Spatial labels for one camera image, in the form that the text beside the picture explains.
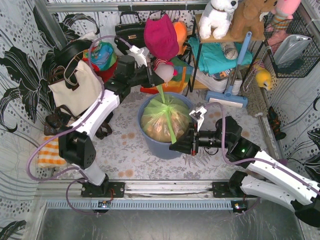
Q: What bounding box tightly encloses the orange checkered cloth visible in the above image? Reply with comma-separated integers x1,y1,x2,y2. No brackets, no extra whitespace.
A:
36,138,67,168

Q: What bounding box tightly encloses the brown teddy bear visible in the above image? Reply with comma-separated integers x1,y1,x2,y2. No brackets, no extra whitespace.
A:
230,0,278,39

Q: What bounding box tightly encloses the colorful printed bag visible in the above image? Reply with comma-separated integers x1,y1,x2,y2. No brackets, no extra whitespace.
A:
91,41,117,72

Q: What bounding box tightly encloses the green trash bag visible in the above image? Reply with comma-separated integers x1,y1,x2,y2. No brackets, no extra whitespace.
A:
140,86,192,144

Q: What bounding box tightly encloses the white plush dog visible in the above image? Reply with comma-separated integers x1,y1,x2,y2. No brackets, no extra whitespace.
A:
199,0,238,40

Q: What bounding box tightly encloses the cream canvas tote bag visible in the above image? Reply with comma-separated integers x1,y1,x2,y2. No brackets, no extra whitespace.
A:
49,60,102,116

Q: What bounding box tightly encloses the purple orange sock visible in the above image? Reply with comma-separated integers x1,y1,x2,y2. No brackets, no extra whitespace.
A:
277,158,288,166

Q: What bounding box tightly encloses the blue trash bin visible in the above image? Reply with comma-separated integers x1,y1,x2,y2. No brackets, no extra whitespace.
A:
137,92,193,160

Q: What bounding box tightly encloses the pink plush toy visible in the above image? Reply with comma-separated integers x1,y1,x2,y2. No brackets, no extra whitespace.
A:
270,0,301,26

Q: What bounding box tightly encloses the black metal shelf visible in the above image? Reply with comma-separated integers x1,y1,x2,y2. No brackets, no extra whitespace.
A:
188,14,251,93

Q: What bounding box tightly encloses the rainbow striped bag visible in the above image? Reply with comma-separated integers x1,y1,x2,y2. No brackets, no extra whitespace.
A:
152,56,194,93

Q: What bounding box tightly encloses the orange plush toy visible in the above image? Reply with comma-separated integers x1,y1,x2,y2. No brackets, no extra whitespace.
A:
173,21,187,55

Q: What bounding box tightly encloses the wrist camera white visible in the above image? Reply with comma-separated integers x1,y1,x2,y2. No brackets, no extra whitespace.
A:
128,45,150,67
189,105,207,131

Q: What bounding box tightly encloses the black leather handbag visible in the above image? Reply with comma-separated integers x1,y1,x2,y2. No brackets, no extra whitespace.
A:
115,11,146,48

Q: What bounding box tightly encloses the black wire basket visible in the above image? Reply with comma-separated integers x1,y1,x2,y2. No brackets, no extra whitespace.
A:
264,12,320,78

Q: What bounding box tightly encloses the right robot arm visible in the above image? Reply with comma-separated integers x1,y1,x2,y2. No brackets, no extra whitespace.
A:
169,116,320,228

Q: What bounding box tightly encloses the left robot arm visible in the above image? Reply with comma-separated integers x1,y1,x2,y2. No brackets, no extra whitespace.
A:
58,55,164,198

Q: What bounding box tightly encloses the red cloth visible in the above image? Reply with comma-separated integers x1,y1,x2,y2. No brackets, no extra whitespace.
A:
95,61,118,83

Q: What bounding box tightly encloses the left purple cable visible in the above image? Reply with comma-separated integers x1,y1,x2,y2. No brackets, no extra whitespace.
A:
26,35,133,217

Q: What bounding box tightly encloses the silver foil pouch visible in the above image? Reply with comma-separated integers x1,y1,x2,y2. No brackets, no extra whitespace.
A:
273,34,312,65

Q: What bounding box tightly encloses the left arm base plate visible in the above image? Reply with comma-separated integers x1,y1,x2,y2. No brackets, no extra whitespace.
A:
80,182,125,198

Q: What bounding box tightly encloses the black round hat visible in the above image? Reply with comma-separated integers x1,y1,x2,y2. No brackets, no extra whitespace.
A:
54,39,92,67

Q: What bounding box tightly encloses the brown patterned handbag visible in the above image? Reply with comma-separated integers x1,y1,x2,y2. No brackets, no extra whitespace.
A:
43,105,114,140

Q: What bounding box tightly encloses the teal folded cloth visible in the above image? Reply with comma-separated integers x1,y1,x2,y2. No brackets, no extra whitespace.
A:
188,37,253,75

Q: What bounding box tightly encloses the pink white plush doll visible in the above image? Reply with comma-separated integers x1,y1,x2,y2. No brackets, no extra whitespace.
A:
153,58,178,83

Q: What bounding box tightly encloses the magenta cloth bag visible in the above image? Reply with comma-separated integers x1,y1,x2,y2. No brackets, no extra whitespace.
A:
144,13,179,60

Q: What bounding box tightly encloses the blue floor mop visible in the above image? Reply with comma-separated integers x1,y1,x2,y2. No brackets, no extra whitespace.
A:
205,31,253,108

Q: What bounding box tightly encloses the yellow plush toy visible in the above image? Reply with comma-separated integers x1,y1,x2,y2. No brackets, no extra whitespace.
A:
253,61,272,91

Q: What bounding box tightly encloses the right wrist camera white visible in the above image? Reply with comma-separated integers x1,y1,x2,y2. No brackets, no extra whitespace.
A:
189,105,207,131

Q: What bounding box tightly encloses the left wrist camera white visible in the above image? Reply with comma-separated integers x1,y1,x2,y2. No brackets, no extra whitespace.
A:
128,45,150,67

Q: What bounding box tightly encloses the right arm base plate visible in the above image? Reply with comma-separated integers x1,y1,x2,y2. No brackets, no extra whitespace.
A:
211,181,257,199

